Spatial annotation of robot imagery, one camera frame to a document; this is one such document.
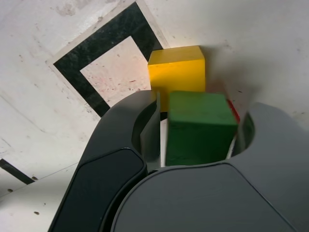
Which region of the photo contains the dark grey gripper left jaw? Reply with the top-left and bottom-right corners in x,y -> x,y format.
48,89 -> 161,232

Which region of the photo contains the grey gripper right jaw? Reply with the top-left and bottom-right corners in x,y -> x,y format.
111,101 -> 309,232

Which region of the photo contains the green cube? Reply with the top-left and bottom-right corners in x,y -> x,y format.
165,90 -> 239,167

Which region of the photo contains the red cube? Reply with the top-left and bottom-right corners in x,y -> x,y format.
226,99 -> 241,121

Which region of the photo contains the yellow cube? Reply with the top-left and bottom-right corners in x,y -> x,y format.
147,45 -> 206,113

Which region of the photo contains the black tape square outline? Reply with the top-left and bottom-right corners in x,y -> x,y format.
53,2 -> 164,118

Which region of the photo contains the black tape strip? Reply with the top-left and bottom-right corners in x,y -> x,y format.
0,158 -> 36,186

